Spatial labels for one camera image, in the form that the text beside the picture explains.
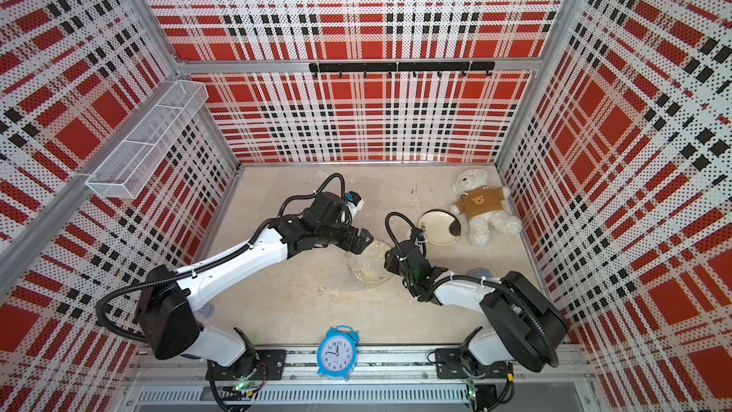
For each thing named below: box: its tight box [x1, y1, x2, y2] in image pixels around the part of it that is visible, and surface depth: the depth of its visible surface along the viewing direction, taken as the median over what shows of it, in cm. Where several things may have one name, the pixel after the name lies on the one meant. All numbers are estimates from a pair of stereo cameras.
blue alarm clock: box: [316, 324, 361, 382], surface depth 75 cm
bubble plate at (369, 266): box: [345, 238, 392, 285], surface depth 90 cm
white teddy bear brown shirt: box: [449, 168, 523, 248], surface depth 100 cm
